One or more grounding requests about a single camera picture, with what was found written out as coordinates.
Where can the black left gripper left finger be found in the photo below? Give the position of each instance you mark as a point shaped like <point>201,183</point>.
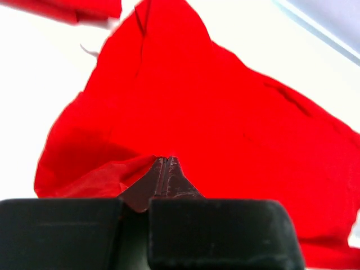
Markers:
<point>80,233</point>

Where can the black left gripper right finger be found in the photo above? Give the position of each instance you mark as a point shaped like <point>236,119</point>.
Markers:
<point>187,231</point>

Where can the red folded t shirt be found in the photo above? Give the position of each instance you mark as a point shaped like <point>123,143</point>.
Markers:
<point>70,11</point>

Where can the red t shirt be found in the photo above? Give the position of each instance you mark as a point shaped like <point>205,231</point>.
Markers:
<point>162,87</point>
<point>70,11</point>

